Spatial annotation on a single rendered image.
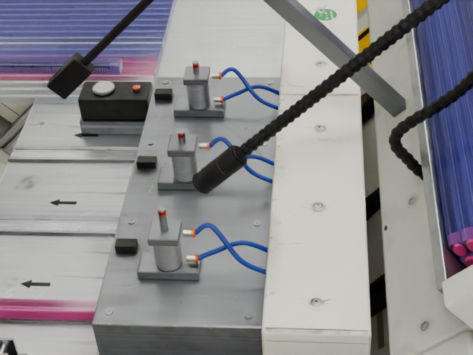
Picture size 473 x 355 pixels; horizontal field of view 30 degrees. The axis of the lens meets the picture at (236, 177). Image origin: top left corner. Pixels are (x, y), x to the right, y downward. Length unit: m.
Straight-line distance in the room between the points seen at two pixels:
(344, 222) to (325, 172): 0.07
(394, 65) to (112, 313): 0.39
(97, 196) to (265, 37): 0.34
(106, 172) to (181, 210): 0.17
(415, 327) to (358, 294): 0.05
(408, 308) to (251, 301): 0.12
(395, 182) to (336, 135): 0.08
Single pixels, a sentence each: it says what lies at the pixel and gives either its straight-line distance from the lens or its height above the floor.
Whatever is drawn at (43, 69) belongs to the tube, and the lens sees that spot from 0.89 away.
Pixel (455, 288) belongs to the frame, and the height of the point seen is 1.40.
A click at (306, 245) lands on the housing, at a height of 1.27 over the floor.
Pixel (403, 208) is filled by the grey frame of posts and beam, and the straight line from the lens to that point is 0.74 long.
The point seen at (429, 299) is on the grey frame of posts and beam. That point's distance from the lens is 0.66.
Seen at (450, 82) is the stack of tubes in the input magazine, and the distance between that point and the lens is 0.75.
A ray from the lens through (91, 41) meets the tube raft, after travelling 1.12.
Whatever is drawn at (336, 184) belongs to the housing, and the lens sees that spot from 0.77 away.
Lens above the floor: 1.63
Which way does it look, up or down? 31 degrees down
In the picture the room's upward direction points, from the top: 53 degrees clockwise
